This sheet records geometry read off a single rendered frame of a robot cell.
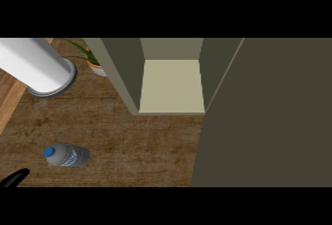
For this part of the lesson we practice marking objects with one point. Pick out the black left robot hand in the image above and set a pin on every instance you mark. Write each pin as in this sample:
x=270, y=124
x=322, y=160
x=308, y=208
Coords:
x=15, y=177

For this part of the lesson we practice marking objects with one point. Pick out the clear blue-capped water bottle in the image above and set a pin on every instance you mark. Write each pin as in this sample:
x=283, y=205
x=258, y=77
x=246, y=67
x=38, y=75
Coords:
x=65, y=154

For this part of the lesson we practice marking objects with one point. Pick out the olive green cabinet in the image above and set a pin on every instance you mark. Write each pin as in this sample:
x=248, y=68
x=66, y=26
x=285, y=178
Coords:
x=168, y=85

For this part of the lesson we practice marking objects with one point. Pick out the dark olive cabinet door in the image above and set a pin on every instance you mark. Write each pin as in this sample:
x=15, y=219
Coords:
x=267, y=117

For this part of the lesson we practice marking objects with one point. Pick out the white paper towel roll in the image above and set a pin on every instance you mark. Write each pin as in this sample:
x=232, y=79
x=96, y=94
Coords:
x=35, y=66

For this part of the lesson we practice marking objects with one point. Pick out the potted green plant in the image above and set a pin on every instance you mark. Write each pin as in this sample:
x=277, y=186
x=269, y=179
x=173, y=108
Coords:
x=91, y=57

